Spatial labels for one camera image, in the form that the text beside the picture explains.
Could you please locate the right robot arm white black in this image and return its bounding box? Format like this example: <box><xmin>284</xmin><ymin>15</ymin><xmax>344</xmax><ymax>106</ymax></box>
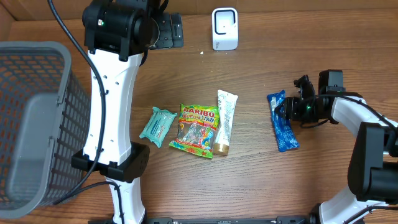
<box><xmin>267</xmin><ymin>69</ymin><xmax>397</xmax><ymax>223</ymax></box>

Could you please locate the blue snack wrapper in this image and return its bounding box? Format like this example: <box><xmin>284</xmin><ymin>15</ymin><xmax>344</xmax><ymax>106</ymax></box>
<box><xmin>267</xmin><ymin>90</ymin><xmax>300</xmax><ymax>152</ymax></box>

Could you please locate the white tube with gold cap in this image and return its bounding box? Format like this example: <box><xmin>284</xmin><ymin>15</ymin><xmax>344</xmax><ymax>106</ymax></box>
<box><xmin>213</xmin><ymin>90</ymin><xmax>238</xmax><ymax>156</ymax></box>

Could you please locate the grey plastic basket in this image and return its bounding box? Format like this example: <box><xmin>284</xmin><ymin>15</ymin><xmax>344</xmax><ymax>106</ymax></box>
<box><xmin>1</xmin><ymin>41</ymin><xmax>90</xmax><ymax>219</ymax></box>

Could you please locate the teal wet wipes pack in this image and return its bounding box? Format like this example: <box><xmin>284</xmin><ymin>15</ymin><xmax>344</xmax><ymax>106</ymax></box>
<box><xmin>139</xmin><ymin>107</ymin><xmax>177</xmax><ymax>148</ymax></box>

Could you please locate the Haribo gummy candy bag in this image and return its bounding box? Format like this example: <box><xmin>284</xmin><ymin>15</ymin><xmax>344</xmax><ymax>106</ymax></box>
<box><xmin>169</xmin><ymin>104</ymin><xmax>220</xmax><ymax>159</ymax></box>

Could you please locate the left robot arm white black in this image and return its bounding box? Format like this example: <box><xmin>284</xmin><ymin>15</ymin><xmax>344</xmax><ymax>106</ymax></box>
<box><xmin>71</xmin><ymin>1</ymin><xmax>183</xmax><ymax>223</ymax></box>

